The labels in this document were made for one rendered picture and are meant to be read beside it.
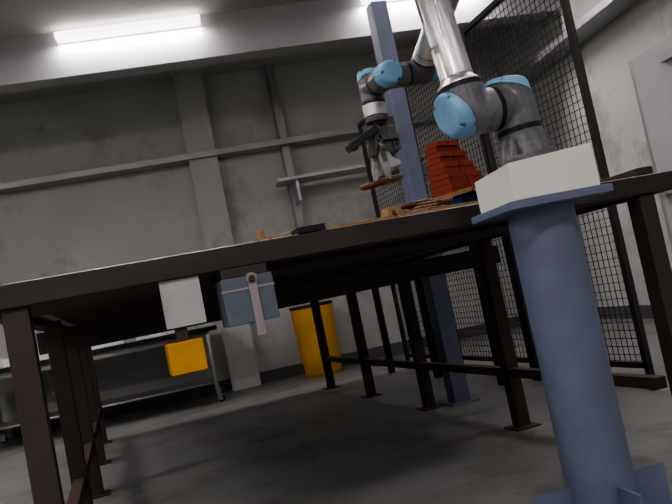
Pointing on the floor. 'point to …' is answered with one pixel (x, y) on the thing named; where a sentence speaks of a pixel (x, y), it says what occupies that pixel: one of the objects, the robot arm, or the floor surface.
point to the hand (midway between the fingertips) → (381, 181)
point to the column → (574, 355)
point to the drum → (301, 317)
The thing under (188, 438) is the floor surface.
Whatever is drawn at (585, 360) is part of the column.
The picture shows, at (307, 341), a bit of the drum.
